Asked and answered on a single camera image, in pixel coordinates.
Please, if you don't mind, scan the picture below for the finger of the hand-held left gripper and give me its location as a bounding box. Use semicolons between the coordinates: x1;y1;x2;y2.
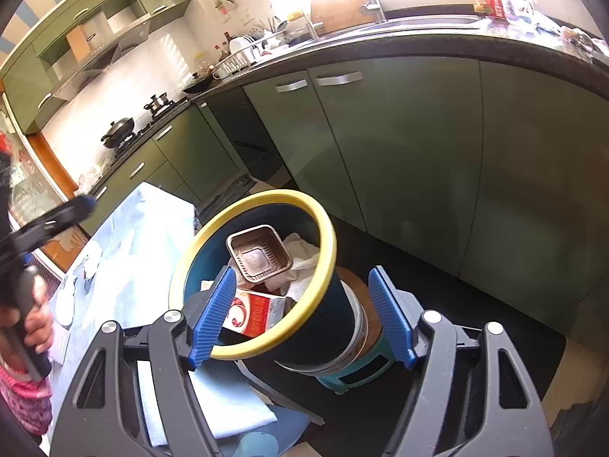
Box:
12;194;96;251

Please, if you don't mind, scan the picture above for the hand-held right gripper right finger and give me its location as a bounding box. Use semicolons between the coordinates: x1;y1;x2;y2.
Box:
367;265;555;457

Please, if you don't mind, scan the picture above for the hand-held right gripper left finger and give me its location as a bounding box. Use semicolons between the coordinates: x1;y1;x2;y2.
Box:
50;267;238;457

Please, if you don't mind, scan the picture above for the red and white carton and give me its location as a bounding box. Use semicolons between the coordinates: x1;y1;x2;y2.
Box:
221;288;298;339

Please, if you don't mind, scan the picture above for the brown square plastic tray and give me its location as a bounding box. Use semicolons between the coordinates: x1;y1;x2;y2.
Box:
226;225;293;283

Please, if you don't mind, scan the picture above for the blue yellow-rimmed waste bin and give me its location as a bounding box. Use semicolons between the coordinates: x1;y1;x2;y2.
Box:
169;189;365;377

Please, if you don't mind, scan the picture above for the white tissue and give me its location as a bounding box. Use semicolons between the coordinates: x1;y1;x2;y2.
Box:
278;232;322;303

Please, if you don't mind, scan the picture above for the person's left hand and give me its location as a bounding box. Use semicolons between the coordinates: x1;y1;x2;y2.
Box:
23;276;55;355

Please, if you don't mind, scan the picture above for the white paper scrap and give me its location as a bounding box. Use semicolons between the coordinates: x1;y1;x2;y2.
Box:
54;286;77;327

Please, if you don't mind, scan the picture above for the white plastic bag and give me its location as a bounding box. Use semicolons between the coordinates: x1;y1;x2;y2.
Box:
76;162;112;191

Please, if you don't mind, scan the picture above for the teal plastic stool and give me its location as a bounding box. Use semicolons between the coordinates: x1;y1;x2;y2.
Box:
314;269;395;395

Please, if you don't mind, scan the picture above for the blue starfish printed tablecloth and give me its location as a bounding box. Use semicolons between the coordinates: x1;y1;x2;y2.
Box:
48;182;324;457

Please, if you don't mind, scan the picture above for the dark striped floor mat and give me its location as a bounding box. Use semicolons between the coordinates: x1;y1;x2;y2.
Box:
196;174;258;220

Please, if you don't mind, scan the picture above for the gas stove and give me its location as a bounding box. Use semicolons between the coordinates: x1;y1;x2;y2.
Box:
112;97;191;155

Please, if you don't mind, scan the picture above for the green base cabinet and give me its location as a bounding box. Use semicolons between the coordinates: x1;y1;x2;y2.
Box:
242;54;609;344
90;105;248;210

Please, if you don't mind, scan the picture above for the steel cooking pot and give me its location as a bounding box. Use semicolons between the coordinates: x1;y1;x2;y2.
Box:
145;93;172;114

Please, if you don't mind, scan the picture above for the range hood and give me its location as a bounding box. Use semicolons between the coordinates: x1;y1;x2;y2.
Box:
52;16;153;101

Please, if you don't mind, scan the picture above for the black lidded wok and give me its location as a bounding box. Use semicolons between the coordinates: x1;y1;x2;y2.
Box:
182;72;213;95

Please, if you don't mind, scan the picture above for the white dish rack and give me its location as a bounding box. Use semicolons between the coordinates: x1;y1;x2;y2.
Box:
212;33;291;79

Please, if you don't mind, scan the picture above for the steel sink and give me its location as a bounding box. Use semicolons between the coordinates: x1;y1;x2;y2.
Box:
359;14;481;34

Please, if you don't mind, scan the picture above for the steel sink faucet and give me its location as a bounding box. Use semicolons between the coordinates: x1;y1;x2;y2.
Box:
359;0;386;24

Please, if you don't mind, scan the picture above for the wooden cutting board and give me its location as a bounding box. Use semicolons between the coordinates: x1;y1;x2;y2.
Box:
310;0;374;34

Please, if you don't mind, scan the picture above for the red box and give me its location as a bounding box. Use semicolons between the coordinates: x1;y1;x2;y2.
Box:
476;0;507;20

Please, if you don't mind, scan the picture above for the wooden door frame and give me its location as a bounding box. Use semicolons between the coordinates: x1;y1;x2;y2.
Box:
29;131;93;241

